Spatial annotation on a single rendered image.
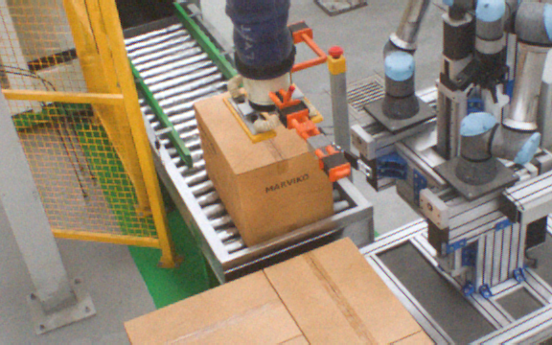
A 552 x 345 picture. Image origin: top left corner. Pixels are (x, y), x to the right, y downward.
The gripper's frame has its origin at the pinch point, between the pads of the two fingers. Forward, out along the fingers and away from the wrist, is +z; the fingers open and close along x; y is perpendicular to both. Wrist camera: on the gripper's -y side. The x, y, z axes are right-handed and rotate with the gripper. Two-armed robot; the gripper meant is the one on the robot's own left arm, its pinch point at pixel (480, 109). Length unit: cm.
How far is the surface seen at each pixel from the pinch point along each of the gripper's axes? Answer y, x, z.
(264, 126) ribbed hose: -42, 71, 30
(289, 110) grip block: -34, 64, 22
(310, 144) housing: -37, 42, 23
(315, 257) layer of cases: -29, 65, 98
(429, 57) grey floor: 151, 246, 152
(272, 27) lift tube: -31, 78, -4
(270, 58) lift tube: -33, 78, 8
